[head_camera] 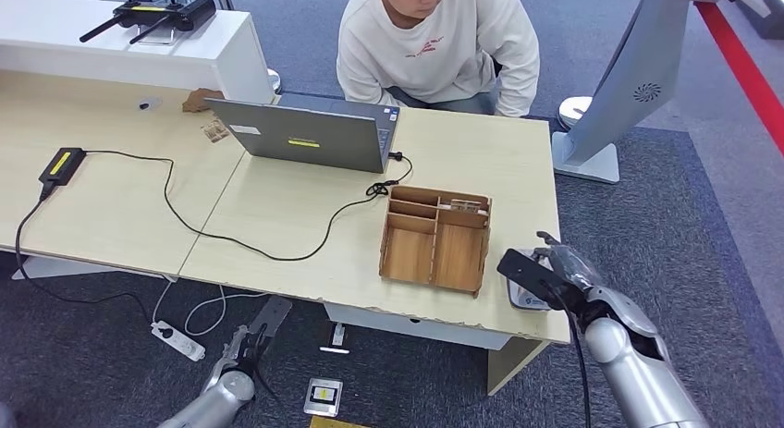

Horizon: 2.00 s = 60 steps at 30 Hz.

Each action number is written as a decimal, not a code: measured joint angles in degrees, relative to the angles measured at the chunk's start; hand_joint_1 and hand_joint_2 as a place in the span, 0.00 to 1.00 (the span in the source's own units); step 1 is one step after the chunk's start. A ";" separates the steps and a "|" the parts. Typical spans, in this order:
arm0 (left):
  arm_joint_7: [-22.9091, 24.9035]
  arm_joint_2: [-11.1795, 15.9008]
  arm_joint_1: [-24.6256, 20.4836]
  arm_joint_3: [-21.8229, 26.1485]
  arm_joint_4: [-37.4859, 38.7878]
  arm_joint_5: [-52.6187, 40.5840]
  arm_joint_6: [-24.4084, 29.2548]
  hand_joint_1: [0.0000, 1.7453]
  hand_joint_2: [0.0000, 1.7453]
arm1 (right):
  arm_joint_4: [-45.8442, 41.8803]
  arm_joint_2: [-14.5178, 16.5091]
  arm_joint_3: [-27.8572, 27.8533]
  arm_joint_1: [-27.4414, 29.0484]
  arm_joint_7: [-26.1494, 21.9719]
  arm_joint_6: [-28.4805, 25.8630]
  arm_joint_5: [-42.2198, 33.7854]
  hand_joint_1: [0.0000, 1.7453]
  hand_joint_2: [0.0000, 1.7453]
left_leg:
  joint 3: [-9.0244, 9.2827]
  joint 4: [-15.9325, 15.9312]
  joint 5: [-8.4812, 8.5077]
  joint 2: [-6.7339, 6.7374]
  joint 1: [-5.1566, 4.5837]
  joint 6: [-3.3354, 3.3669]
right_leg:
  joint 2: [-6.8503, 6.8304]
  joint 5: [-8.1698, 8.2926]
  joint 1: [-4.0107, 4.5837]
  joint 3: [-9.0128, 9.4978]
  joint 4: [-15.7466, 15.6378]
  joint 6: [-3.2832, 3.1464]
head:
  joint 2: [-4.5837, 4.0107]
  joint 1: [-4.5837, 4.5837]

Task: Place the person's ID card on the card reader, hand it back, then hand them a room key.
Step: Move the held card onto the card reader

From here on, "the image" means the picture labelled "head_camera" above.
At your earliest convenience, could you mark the wooden desk organizer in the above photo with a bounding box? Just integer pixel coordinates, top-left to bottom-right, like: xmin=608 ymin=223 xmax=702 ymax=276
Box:
xmin=378 ymin=185 xmax=493 ymax=299

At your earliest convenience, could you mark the yellow floor tape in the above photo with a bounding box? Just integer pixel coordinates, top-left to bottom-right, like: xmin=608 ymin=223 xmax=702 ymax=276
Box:
xmin=308 ymin=415 xmax=372 ymax=428

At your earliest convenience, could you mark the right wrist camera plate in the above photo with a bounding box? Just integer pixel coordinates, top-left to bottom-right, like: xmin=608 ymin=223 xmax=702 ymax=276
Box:
xmin=496 ymin=249 xmax=588 ymax=319

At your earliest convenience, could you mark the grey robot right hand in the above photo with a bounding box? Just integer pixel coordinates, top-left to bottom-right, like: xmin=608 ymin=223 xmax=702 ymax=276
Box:
xmin=533 ymin=230 xmax=606 ymax=293

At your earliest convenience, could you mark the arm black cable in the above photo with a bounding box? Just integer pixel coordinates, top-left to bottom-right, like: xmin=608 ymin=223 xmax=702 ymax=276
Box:
xmin=542 ymin=281 xmax=594 ymax=428
xmin=251 ymin=333 xmax=282 ymax=398

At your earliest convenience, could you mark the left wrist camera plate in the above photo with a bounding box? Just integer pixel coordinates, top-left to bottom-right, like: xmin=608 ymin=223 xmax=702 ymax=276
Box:
xmin=248 ymin=295 xmax=294 ymax=342

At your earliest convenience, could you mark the white power strip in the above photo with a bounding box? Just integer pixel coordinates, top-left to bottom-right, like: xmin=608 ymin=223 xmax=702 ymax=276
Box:
xmin=150 ymin=321 xmax=207 ymax=363

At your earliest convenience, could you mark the white power cable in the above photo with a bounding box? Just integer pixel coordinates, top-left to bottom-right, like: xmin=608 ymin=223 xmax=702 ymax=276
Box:
xmin=152 ymin=277 xmax=271 ymax=337

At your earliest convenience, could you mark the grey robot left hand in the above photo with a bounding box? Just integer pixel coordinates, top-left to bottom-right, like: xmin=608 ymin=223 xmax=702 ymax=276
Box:
xmin=204 ymin=324 xmax=271 ymax=390

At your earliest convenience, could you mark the grey laptop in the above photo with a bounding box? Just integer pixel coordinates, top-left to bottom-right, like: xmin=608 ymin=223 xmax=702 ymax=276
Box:
xmin=203 ymin=92 xmax=400 ymax=174

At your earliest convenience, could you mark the wooden desk leg panel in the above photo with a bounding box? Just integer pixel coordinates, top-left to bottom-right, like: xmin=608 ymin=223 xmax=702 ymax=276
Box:
xmin=486 ymin=336 xmax=551 ymax=397

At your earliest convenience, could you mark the grey card reader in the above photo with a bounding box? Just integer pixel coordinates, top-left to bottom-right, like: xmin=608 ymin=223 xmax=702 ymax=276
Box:
xmin=506 ymin=247 xmax=553 ymax=312

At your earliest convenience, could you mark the white desk beam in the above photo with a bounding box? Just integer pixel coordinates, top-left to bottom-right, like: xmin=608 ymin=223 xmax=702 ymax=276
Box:
xmin=323 ymin=302 xmax=512 ymax=353

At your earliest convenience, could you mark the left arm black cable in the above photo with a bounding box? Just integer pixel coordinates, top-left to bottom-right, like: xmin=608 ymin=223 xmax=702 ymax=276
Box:
xmin=251 ymin=333 xmax=282 ymax=398

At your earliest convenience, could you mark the black laptop power adapter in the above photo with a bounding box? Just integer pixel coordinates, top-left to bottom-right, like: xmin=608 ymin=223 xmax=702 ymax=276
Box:
xmin=37 ymin=147 xmax=88 ymax=188

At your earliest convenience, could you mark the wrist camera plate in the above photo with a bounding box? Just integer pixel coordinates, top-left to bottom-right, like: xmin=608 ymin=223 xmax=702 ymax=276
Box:
xmin=248 ymin=295 xmax=294 ymax=342
xmin=496 ymin=249 xmax=588 ymax=319

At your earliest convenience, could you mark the brown wooden piece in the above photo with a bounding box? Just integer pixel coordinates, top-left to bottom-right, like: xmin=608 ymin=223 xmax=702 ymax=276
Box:
xmin=181 ymin=88 xmax=226 ymax=115

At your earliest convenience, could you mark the white counter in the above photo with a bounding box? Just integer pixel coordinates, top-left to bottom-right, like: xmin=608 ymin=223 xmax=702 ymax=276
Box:
xmin=0 ymin=0 xmax=275 ymax=105

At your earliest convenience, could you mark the black adapter mains cable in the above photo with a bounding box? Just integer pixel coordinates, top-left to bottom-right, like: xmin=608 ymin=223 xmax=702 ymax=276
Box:
xmin=13 ymin=183 xmax=154 ymax=325

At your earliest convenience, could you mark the person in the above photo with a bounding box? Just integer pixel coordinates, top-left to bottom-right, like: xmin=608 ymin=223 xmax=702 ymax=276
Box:
xmin=335 ymin=0 xmax=542 ymax=119

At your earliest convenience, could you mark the black remote controller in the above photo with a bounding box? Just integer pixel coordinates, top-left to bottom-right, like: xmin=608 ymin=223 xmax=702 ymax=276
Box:
xmin=79 ymin=0 xmax=218 ymax=45

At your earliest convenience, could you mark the small wooden card stand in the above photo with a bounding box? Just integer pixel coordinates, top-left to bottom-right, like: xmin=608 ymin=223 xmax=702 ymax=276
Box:
xmin=200 ymin=119 xmax=229 ymax=145

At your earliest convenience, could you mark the silver floor socket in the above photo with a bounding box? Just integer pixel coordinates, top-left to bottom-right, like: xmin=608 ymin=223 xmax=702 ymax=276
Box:
xmin=302 ymin=377 xmax=344 ymax=419

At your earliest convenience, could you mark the black laptop charging cable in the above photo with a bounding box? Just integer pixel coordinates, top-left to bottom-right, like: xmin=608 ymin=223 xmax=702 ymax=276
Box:
xmin=82 ymin=149 xmax=414 ymax=263

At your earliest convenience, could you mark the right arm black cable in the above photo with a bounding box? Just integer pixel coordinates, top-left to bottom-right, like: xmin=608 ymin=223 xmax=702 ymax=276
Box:
xmin=542 ymin=281 xmax=594 ymax=428

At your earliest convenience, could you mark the white desk foot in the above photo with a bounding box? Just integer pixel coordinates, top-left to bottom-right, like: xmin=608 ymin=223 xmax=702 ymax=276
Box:
xmin=10 ymin=255 xmax=118 ymax=283

